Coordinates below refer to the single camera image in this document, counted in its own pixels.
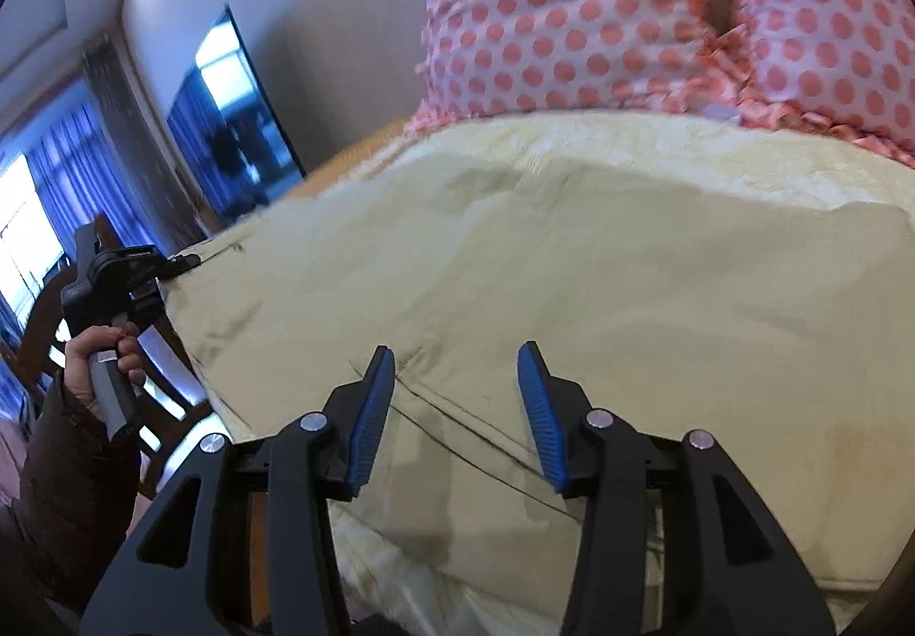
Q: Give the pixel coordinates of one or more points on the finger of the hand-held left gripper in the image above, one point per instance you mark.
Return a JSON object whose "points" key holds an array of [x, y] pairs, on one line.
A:
{"points": [[184, 264]]}

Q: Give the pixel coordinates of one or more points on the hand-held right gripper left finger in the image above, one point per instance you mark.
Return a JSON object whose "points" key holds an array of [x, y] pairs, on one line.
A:
{"points": [[373, 414]]}

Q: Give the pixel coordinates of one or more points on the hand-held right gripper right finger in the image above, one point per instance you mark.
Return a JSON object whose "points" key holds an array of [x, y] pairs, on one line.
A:
{"points": [[537, 414]]}

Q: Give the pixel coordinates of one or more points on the beige pants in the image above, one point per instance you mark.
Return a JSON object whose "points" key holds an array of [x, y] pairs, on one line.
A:
{"points": [[557, 293]]}

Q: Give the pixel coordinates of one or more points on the person's left forearm brown sleeve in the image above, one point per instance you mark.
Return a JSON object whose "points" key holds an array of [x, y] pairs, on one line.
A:
{"points": [[71, 486]]}

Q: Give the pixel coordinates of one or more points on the person's left hand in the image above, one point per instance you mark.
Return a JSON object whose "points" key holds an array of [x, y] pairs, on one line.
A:
{"points": [[93, 357]]}

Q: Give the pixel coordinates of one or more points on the wooden chair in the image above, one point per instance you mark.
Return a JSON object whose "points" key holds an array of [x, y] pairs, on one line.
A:
{"points": [[107, 364]]}

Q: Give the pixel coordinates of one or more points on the blue curtains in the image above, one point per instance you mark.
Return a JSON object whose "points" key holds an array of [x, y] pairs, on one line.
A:
{"points": [[53, 178]]}

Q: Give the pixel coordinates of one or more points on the cream fluffy blanket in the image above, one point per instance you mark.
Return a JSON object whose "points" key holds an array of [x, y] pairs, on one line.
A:
{"points": [[643, 139]]}

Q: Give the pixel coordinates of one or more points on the pink polka dot pillow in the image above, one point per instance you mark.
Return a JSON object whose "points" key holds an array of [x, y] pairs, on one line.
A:
{"points": [[822, 14], [557, 7]]}

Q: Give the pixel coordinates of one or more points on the wall television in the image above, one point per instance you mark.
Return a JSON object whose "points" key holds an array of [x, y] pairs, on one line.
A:
{"points": [[232, 114]]}

